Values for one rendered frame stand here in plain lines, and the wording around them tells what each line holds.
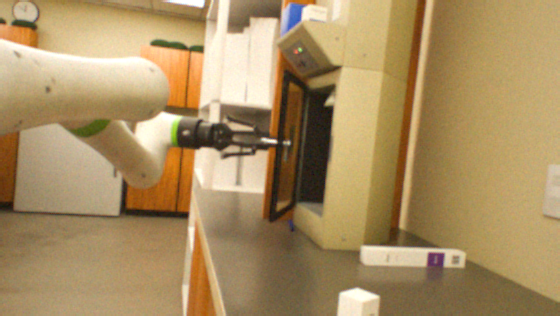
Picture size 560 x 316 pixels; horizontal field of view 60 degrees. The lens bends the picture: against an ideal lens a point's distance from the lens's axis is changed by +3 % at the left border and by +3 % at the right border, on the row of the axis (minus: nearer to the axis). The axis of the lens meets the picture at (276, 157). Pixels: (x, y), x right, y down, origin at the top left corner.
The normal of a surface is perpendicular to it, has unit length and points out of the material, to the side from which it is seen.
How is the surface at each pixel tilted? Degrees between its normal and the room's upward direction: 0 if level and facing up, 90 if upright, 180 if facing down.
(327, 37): 90
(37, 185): 90
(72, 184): 90
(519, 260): 90
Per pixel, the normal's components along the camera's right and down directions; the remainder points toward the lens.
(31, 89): 1.00, 0.05
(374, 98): 0.21, 0.07
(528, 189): -0.97, -0.09
